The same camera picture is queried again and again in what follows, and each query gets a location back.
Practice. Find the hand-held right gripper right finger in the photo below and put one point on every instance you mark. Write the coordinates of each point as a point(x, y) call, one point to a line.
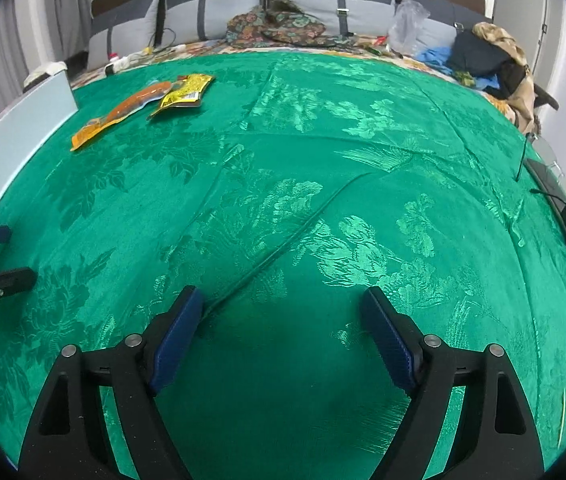
point(388, 345)

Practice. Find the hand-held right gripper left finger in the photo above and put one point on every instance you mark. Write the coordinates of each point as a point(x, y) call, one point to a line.
point(178, 345)

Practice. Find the white storage box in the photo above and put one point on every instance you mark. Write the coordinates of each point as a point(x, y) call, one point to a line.
point(13, 145)

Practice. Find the orange sausage packet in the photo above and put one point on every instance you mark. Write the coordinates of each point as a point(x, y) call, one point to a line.
point(133, 102)

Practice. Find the printed yellow snack packet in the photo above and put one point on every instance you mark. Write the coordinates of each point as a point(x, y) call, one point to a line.
point(188, 91)

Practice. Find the white hat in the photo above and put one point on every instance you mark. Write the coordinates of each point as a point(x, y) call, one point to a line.
point(45, 70)

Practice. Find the thin yellow stick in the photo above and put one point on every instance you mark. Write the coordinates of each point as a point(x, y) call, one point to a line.
point(563, 420)

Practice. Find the green patterned blanket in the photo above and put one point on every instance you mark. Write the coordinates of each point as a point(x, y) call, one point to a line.
point(288, 160)

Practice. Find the dark phone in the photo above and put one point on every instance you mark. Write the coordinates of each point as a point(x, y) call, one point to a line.
point(548, 182)

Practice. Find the grey pillow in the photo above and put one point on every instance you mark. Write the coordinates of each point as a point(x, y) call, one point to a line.
point(123, 35)
point(363, 7)
point(443, 20)
point(223, 5)

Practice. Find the grey curtain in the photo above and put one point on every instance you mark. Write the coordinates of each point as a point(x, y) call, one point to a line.
point(68, 5)

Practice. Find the floral bed sheet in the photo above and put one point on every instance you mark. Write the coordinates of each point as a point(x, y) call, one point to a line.
point(203, 49)

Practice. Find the blue cloth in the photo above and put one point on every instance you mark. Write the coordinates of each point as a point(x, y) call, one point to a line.
point(435, 57)

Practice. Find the black bag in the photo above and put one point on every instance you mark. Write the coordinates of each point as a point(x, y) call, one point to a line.
point(478, 52)

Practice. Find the clear plastic bag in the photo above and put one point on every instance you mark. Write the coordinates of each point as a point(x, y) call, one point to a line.
point(408, 25)

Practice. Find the pile of dark clothes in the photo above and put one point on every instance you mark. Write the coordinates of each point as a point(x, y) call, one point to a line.
point(503, 35)

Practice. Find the dark floral cloth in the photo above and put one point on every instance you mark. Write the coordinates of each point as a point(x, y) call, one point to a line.
point(273, 25)

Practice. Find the white door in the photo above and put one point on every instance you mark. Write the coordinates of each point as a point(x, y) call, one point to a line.
point(518, 20)

